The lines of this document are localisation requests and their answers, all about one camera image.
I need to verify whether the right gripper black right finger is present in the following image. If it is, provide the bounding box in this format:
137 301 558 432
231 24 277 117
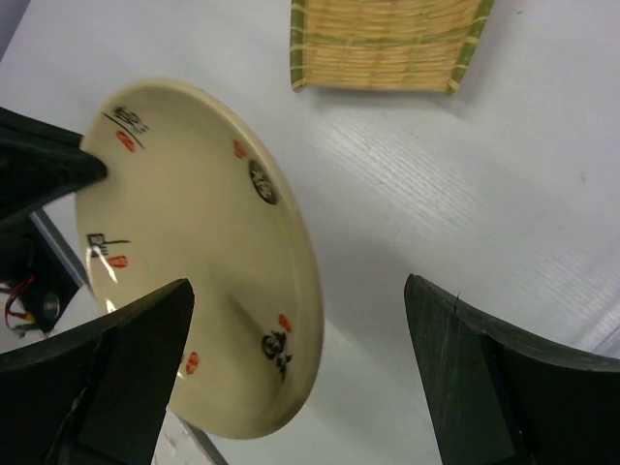
404 275 619 464

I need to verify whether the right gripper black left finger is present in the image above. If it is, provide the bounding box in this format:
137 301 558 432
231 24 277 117
1 279 195 464

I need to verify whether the green yellow woven-pattern plate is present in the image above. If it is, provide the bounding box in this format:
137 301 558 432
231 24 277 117
290 0 493 95

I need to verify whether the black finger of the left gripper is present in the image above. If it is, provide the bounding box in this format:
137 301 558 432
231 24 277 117
1 108 108 228

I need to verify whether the small beige patterned plate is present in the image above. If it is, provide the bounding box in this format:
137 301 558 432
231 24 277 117
76 78 325 440

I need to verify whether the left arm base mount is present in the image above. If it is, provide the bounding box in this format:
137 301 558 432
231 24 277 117
1 210 88 338

